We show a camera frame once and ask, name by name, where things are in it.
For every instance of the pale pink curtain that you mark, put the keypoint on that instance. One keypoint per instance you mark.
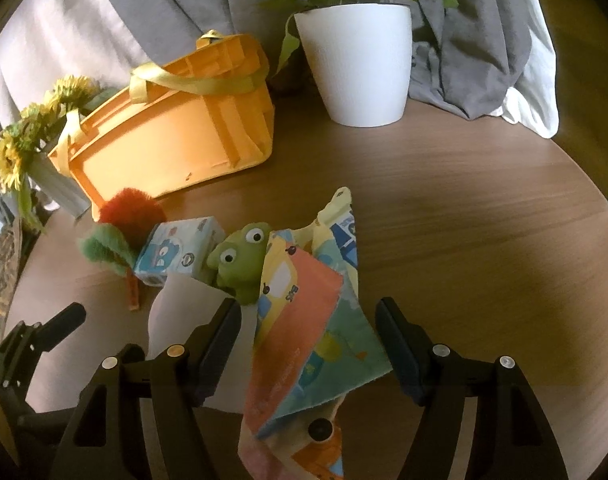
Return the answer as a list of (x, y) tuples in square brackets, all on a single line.
[(58, 35)]

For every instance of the white cloth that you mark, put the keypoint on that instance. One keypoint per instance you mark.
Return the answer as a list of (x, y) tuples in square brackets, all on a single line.
[(183, 305)]

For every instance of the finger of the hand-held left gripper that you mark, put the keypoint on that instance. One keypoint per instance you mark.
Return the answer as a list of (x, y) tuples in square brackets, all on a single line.
[(58, 327)]

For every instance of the green frog toy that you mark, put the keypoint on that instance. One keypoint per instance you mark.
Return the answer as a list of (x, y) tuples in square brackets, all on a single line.
[(238, 265)]

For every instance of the artificial sunflower bouquet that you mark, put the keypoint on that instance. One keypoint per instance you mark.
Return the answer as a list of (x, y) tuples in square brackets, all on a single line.
[(13, 155)]

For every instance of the wide grey curtain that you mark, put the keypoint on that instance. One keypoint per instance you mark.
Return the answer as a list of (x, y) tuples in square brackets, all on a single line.
[(464, 45)]

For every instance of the colourful printed cloth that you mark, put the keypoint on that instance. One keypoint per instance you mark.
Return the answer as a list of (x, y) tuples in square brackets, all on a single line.
[(309, 310)]

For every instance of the brown patterned cloth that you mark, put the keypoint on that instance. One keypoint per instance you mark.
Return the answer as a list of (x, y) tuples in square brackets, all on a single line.
[(1, 280)]

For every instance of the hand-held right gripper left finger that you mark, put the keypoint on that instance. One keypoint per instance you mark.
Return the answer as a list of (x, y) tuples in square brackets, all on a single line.
[(217, 356)]

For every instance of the white curtain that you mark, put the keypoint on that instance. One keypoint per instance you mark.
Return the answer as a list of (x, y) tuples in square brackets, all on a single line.
[(531, 85)]

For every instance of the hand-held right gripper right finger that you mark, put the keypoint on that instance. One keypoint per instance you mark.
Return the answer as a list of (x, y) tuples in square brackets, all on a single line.
[(400, 356)]

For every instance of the grey ribbed vase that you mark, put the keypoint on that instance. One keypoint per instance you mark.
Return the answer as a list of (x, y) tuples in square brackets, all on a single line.
[(51, 182)]

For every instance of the white plant pot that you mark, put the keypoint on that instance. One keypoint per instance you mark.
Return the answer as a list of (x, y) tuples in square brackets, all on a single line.
[(359, 70)]

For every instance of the orange plastic crate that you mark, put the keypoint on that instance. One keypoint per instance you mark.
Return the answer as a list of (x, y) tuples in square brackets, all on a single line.
[(173, 145)]

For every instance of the blue and white tissue packet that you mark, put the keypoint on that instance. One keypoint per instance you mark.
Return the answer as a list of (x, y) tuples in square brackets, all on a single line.
[(178, 250)]

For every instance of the red and green plush toy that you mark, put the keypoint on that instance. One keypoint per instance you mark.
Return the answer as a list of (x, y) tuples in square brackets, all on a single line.
[(128, 207)]

